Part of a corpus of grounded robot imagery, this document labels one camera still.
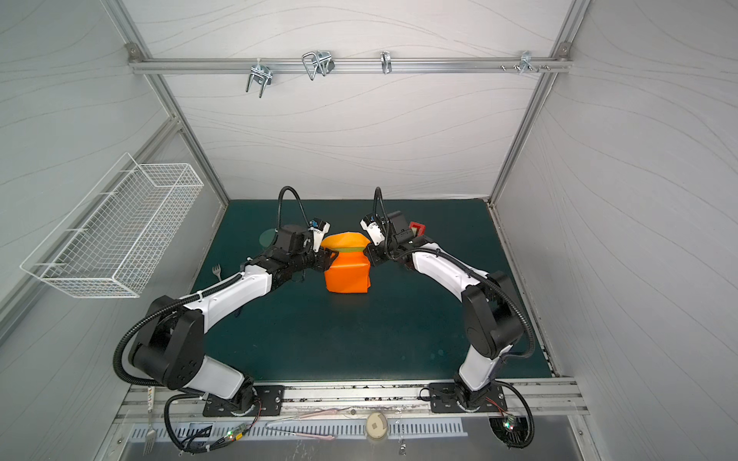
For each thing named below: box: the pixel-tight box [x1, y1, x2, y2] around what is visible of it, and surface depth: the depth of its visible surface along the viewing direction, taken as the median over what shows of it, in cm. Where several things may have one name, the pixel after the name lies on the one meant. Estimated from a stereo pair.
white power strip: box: [147, 386, 155, 413], surface depth 75 cm
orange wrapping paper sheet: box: [320, 231, 371, 295], surface depth 90 cm
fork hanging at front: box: [143, 412, 157, 457], surface depth 70 cm
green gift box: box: [332, 246, 366, 253], surface depth 90 cm
